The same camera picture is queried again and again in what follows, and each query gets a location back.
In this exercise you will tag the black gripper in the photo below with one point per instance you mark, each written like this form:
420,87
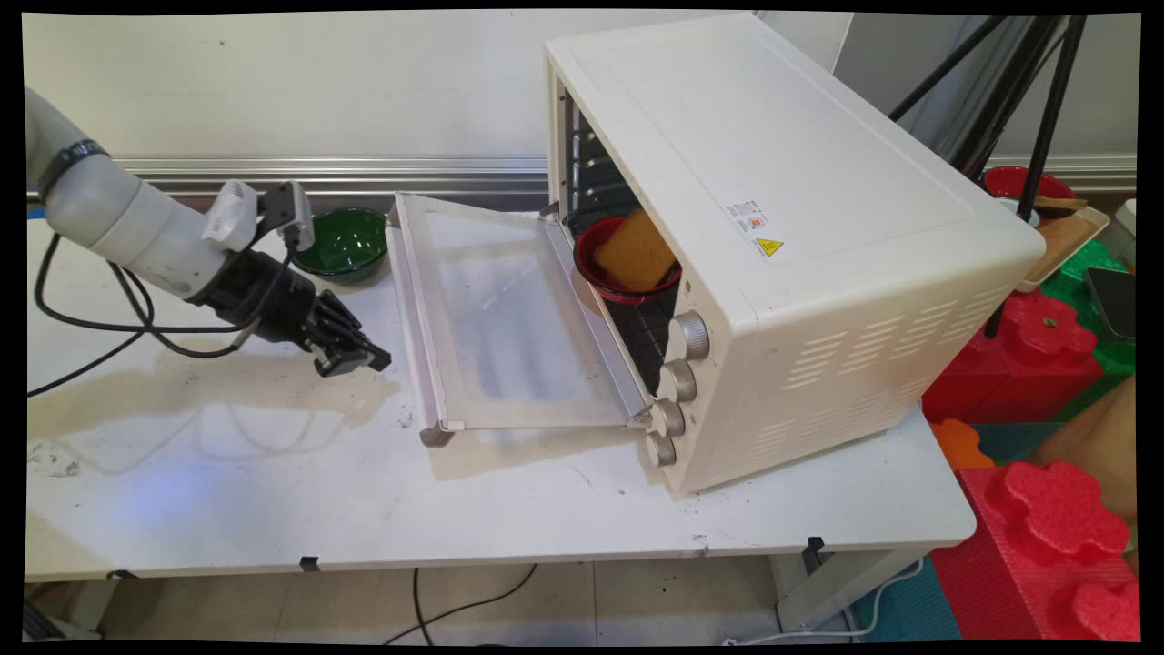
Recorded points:
264,296

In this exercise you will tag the yellow sponge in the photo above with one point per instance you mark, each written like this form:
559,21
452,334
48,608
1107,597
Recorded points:
637,250

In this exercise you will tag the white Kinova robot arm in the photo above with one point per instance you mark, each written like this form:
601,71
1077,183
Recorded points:
127,223

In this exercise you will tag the green bowl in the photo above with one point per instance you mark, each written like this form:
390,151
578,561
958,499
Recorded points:
346,241

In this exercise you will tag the glass oven door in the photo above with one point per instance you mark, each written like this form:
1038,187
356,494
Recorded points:
509,318

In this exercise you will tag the black table clip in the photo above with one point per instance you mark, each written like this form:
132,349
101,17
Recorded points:
814,549
309,564

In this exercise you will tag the red bowl with sponge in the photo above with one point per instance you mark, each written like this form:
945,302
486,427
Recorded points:
591,264

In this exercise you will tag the silver oven knob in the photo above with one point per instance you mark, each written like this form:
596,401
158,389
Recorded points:
677,380
689,336
661,449
668,418

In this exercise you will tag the white label sticker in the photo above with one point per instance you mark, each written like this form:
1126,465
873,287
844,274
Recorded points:
747,216

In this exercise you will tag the yellow warning sticker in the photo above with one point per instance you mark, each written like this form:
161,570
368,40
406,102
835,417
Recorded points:
768,247

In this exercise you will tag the cream toaster oven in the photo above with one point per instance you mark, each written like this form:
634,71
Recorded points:
800,227

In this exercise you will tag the white table leg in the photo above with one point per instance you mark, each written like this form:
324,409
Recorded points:
837,587

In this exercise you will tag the teal floor mat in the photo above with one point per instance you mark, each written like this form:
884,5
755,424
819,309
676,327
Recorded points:
909,609

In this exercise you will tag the orange foam block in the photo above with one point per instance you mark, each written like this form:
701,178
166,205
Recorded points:
962,444

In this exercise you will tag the small red foam block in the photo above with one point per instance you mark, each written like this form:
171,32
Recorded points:
1018,364

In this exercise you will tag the red bowl with white inside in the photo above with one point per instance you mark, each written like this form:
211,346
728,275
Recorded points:
1005,182

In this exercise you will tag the large red foam block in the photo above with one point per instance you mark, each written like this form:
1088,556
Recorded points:
1046,546

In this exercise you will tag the wooden tray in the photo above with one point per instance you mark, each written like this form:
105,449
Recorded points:
1068,241

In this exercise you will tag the black tripod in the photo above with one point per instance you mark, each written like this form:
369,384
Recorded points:
1046,127

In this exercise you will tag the green foam block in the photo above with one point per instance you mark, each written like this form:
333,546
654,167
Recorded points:
1082,264

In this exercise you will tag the brown cardboard piece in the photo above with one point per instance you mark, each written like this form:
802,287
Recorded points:
1100,446

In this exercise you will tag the black tablet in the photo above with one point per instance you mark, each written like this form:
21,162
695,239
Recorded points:
1117,302

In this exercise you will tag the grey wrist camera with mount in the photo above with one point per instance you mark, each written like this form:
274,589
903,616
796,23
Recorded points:
264,214

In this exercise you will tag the aluminium wall rail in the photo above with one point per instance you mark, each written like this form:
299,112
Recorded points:
364,168

